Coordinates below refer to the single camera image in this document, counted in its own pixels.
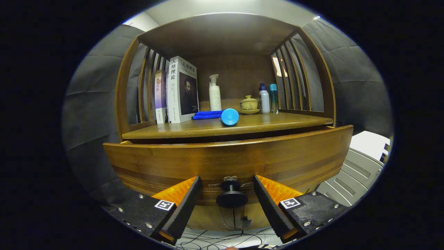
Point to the yellow saucer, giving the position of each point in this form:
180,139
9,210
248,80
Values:
249,112

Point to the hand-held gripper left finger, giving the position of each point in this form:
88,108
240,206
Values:
184,208

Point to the white blue cosmetic tube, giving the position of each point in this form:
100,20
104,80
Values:
230,117

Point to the wooden drawer with black knob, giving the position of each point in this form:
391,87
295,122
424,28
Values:
225,159

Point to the wooden cabinet door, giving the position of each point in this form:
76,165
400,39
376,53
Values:
208,217
256,218

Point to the white pump bottle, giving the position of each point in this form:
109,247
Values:
215,99

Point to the brown wooden cabinet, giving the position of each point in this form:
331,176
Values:
218,34

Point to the thick white portrait book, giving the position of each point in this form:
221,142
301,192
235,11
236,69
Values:
173,97

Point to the clear bottle teal cap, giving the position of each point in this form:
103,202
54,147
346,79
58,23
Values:
274,100

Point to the yellow lidded teacup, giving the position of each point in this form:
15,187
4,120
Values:
249,103

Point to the blue folded cloth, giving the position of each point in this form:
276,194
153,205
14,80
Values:
206,115

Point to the white bottle dark blue cap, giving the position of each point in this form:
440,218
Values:
264,102

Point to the wooden countertop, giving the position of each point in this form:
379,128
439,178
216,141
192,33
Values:
277,121

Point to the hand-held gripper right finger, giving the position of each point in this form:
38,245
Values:
269,208

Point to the thin purple book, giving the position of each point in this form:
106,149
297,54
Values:
160,100

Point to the white grey drawer unit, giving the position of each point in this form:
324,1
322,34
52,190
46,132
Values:
353,173

